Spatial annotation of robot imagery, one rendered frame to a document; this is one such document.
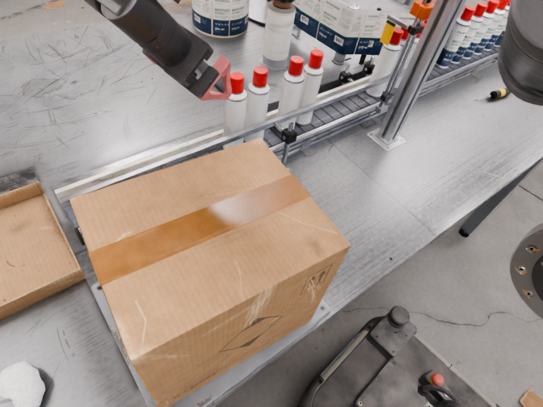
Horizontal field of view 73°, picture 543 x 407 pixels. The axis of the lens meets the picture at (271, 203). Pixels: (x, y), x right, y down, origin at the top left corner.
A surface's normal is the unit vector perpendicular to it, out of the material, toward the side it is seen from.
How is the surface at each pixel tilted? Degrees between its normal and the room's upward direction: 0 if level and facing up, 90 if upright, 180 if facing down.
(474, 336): 0
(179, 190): 0
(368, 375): 0
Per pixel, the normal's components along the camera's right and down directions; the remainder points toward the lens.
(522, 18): -0.48, -0.04
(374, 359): 0.12, -0.63
